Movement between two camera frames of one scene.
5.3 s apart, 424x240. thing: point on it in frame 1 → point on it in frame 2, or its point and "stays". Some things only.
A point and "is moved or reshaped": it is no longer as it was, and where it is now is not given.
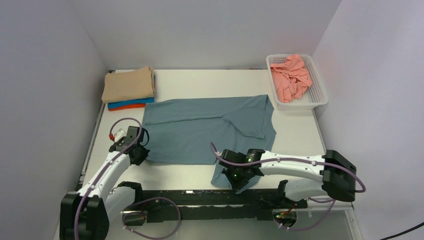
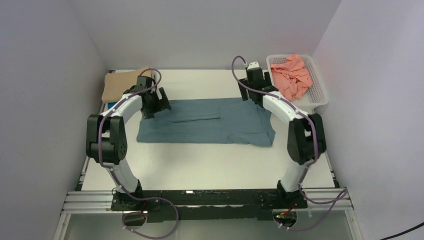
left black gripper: (139, 156) → (156, 105)
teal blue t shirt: (196, 130) is moved or reshaped
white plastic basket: (295, 81) stays
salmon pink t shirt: (292, 78) stays
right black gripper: (232, 175) → (250, 94)
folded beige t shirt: (122, 86) stays
